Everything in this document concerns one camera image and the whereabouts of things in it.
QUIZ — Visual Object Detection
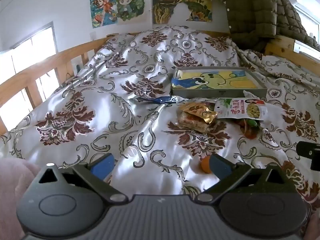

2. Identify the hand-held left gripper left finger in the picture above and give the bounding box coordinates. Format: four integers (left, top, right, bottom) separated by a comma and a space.
32, 152, 129, 203

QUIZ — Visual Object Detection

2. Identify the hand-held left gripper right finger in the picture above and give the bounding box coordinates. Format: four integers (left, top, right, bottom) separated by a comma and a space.
194, 153, 292, 203

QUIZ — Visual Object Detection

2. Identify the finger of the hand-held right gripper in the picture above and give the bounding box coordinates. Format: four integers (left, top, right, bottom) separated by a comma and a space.
296, 141, 320, 172

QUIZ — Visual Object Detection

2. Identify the small mandarin orange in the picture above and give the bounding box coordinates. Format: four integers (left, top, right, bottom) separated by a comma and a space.
199, 155, 213, 174

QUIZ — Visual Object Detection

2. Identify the clear nougat cake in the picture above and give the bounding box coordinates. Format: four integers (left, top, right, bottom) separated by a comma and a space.
174, 110, 213, 133

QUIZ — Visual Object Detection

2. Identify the gold foil snack packet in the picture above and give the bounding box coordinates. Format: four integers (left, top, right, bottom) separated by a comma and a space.
180, 102, 218, 124

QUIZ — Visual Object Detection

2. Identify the white green snack pouch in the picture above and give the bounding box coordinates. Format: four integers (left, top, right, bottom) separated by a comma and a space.
214, 97, 268, 119

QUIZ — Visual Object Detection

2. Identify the grey tray with cartoon liner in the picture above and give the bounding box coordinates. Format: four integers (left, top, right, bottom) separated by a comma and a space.
171, 66, 268, 99

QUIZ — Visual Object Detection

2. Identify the dark blue snack stick packet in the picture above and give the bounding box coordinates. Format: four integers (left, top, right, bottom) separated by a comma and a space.
136, 95, 187, 105

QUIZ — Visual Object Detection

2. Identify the floral printed satin blanket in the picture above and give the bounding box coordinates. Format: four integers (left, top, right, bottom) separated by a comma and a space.
0, 25, 320, 207

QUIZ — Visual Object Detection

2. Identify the clear plastic packet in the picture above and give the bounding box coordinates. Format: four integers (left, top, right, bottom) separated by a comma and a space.
260, 103, 285, 128

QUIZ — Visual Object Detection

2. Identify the pink fluffy garment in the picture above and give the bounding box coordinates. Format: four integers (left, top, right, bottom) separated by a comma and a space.
0, 156, 41, 240

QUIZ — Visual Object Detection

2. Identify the window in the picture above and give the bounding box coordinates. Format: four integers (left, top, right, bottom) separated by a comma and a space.
0, 22, 60, 130

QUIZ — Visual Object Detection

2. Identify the white air conditioner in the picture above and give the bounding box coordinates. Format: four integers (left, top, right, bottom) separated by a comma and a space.
286, 0, 320, 25

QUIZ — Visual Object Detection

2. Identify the olive quilted jacket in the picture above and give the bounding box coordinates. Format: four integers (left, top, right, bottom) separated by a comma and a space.
223, 0, 319, 53

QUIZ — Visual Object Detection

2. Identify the red-haired figure wall poster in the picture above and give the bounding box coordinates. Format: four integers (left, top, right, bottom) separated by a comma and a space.
90, 0, 118, 29

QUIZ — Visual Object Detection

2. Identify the blond figure wall poster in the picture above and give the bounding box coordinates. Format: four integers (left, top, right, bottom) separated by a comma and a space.
115, 0, 147, 25

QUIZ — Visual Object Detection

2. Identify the large yellow blue wall poster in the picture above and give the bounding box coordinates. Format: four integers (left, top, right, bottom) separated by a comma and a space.
151, 0, 213, 25

